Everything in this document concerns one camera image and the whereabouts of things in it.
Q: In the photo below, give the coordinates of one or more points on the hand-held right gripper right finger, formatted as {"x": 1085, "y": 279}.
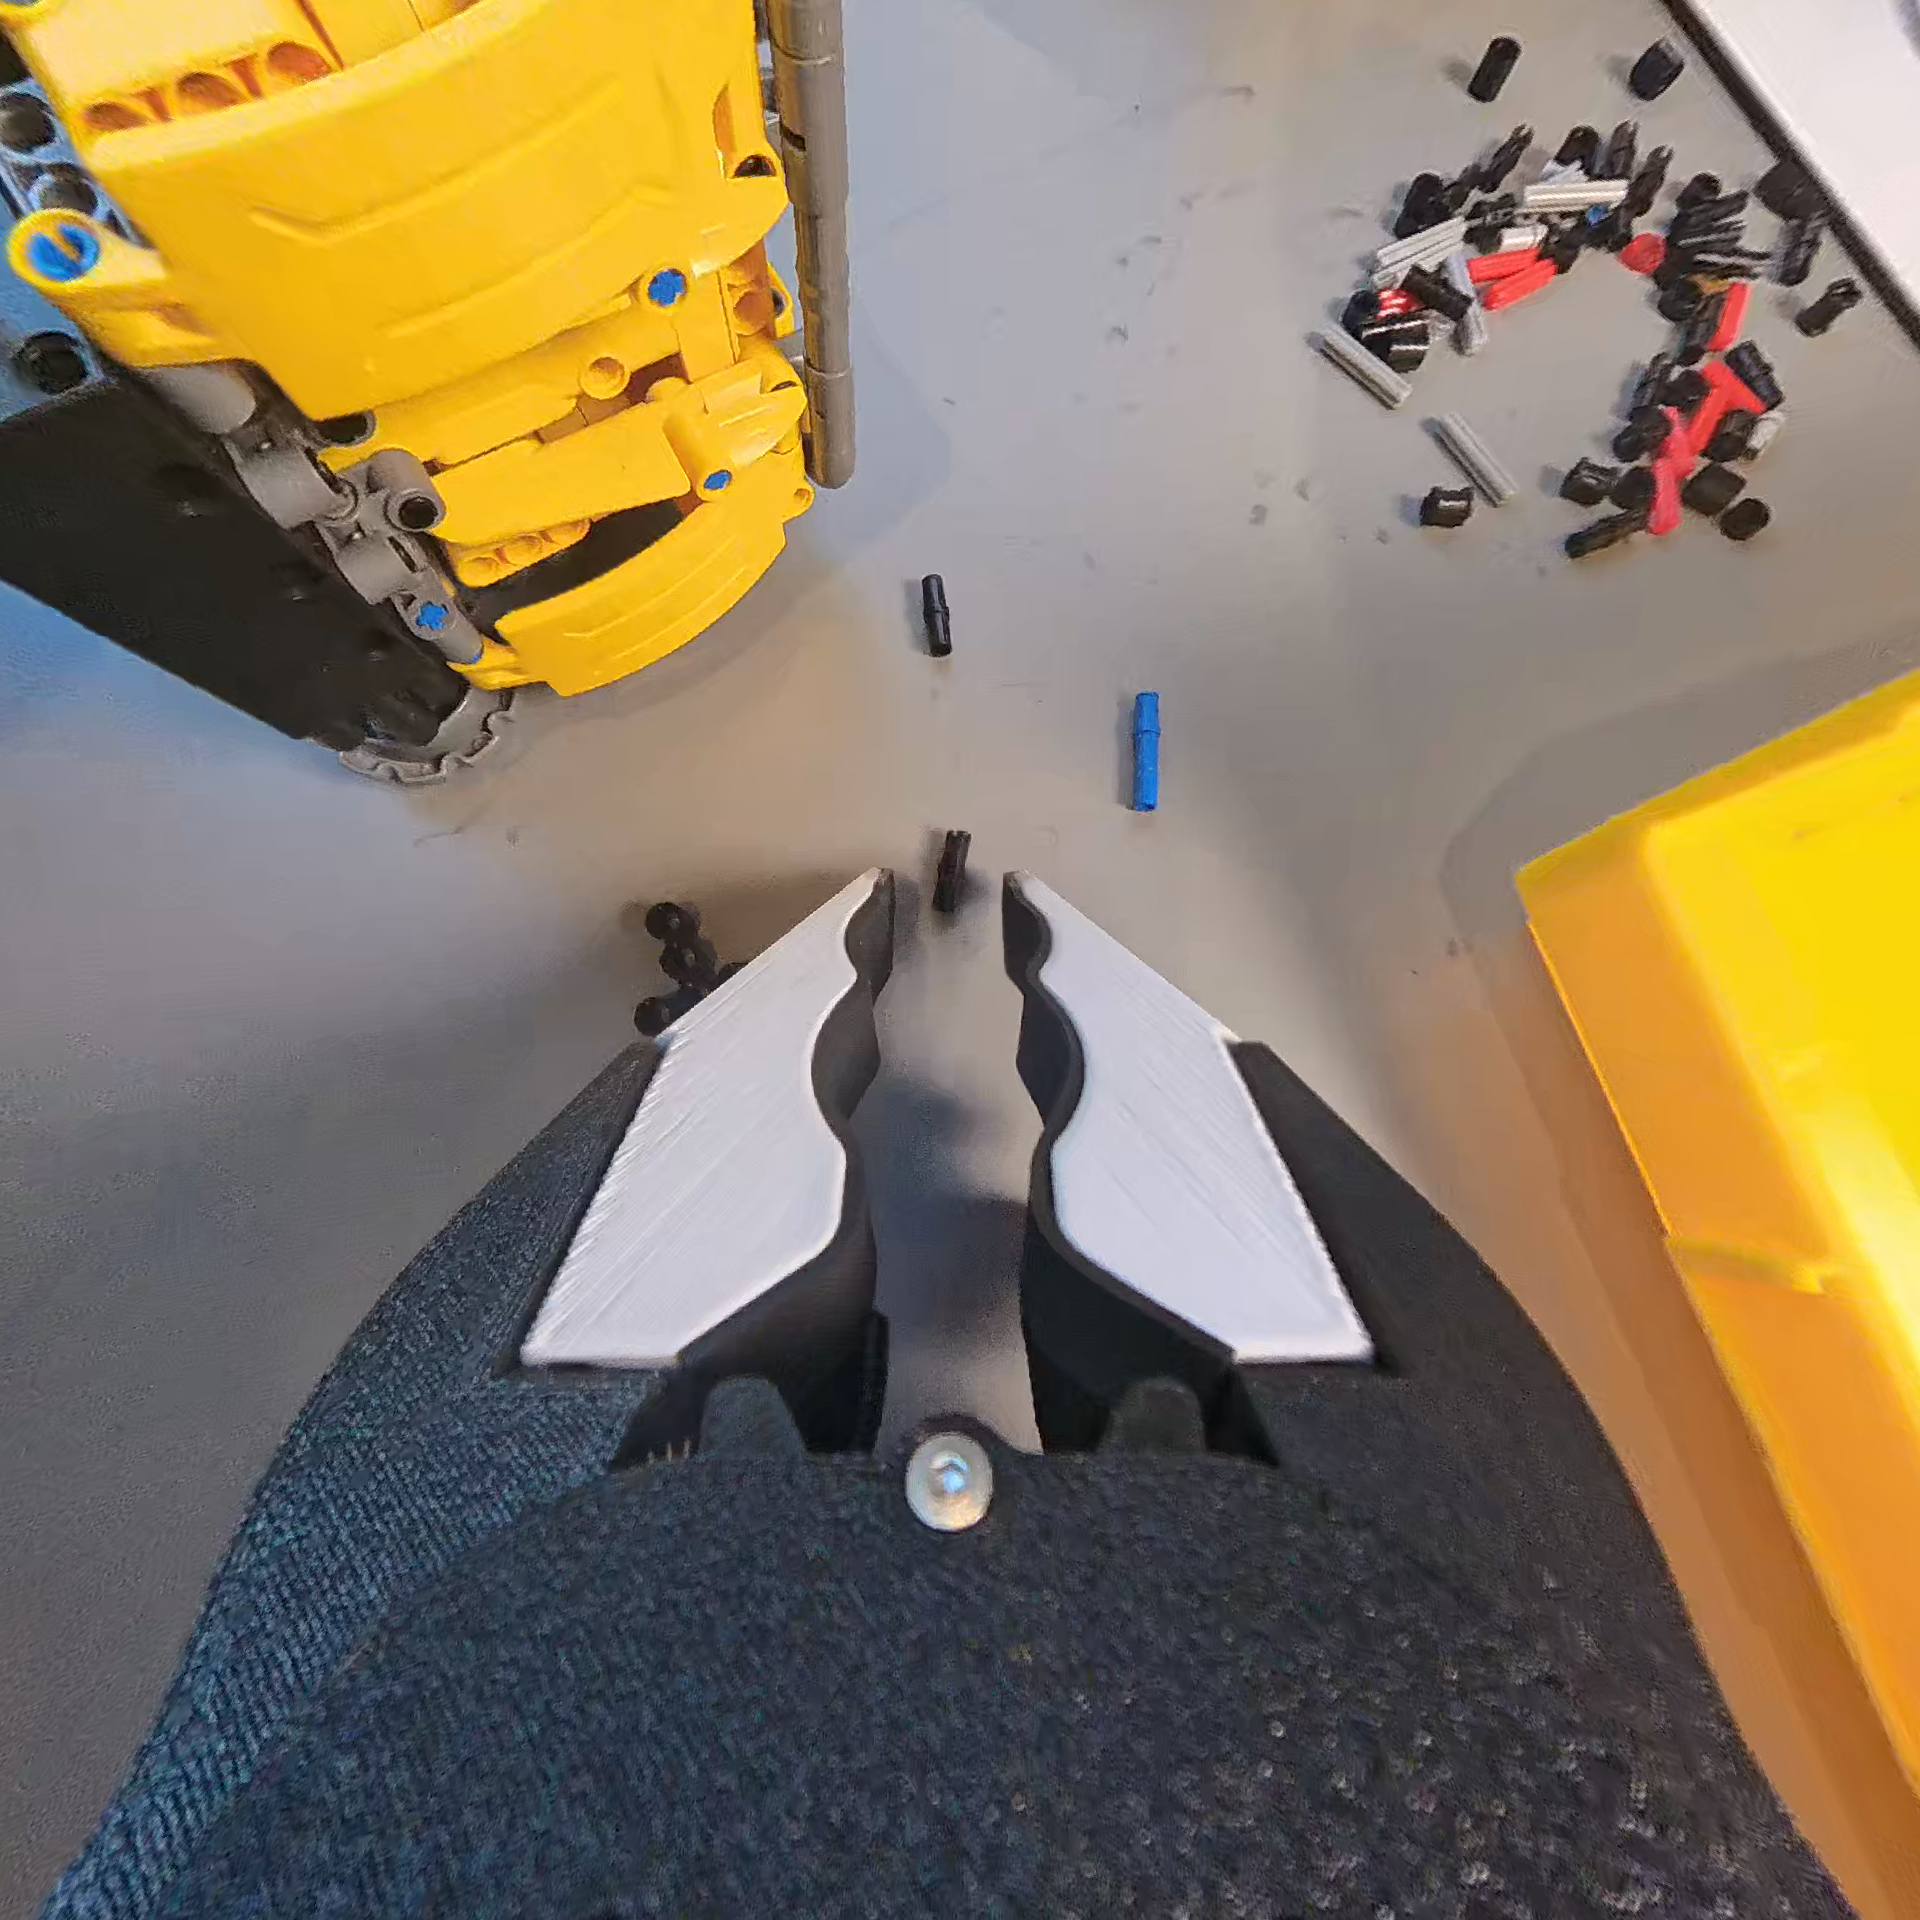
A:
{"x": 1187, "y": 1201}

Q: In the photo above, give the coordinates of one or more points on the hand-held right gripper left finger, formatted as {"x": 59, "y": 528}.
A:
{"x": 721, "y": 1201}

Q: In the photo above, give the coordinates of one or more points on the small black brick pin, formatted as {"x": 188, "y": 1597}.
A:
{"x": 938, "y": 613}
{"x": 952, "y": 871}

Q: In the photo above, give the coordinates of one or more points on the small blue brick pin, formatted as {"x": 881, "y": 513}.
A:
{"x": 1147, "y": 751}

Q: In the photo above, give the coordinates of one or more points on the yellow toy brick vehicle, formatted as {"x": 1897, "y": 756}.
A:
{"x": 420, "y": 271}

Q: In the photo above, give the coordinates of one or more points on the grey desk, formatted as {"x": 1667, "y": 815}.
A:
{"x": 1259, "y": 751}

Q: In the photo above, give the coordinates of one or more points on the cluster of black brick pins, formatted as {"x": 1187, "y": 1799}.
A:
{"x": 675, "y": 960}

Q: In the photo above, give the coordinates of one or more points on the yellow plastic bin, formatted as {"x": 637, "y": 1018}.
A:
{"x": 1772, "y": 1141}

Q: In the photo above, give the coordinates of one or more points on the pile of small brick pieces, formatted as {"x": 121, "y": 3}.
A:
{"x": 1650, "y": 332}

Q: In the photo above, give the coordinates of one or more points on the white oval board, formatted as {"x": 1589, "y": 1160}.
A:
{"x": 1832, "y": 91}

